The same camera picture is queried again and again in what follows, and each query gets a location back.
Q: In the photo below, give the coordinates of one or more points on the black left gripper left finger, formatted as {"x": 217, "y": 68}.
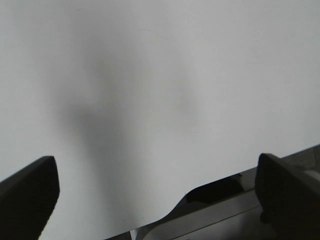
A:
{"x": 28, "y": 199}

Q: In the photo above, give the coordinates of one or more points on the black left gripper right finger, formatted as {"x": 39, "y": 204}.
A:
{"x": 289, "y": 197}

